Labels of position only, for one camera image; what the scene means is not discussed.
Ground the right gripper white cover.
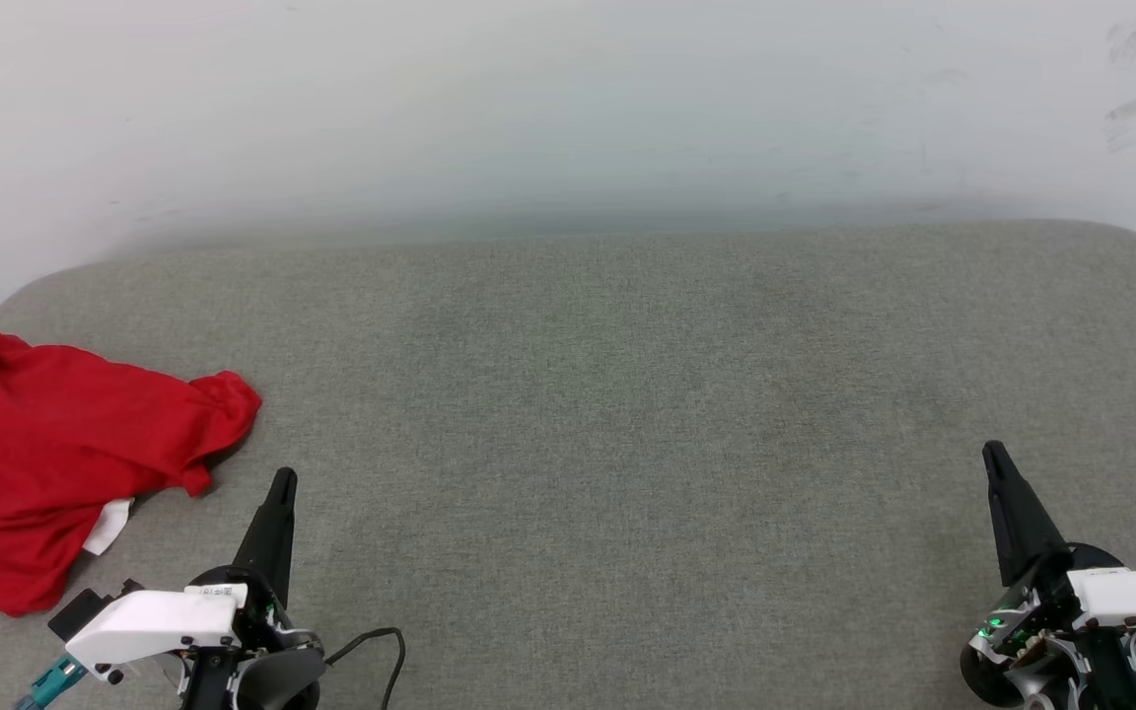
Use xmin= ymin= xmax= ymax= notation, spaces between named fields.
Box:
xmin=968 ymin=440 xmax=1136 ymax=654

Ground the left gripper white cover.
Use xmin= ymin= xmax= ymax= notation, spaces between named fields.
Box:
xmin=65 ymin=467 xmax=324 ymax=686

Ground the red and white t-shirt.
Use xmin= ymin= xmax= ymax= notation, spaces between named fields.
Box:
xmin=0 ymin=330 xmax=263 ymax=618

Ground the grey fabric sofa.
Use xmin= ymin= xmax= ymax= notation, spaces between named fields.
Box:
xmin=0 ymin=219 xmax=1136 ymax=710

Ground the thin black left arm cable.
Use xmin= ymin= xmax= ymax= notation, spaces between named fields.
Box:
xmin=324 ymin=627 xmax=407 ymax=710

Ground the left camera cable teal plug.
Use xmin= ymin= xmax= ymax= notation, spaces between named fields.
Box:
xmin=14 ymin=654 xmax=88 ymax=710

